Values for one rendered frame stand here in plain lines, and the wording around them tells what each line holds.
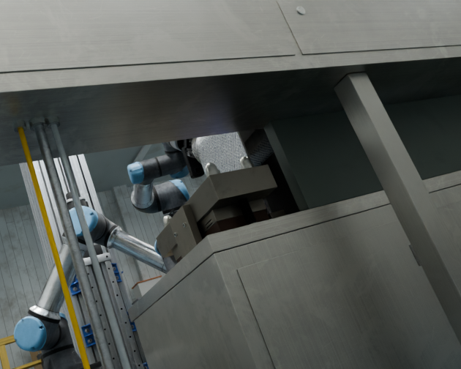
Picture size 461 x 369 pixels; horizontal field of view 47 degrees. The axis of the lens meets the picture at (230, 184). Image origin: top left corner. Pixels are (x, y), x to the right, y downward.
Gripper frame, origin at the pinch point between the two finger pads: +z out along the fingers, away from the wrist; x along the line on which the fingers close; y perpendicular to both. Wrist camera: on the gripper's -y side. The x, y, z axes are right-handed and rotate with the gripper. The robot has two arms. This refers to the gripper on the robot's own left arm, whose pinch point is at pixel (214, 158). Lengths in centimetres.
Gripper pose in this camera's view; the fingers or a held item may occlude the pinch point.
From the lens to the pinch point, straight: 167.9
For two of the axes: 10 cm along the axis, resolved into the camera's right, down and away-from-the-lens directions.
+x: 8.4, -1.7, 5.1
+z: 5.4, 2.4, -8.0
